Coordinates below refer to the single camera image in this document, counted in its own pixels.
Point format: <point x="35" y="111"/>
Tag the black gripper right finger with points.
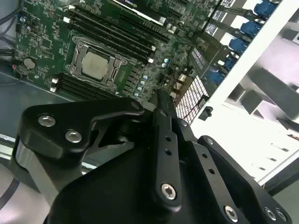
<point x="233" y="177"/>

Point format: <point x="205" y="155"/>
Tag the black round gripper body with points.
<point x="116" y="186"/>

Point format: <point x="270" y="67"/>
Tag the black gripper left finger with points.
<point x="58" y="121"/>

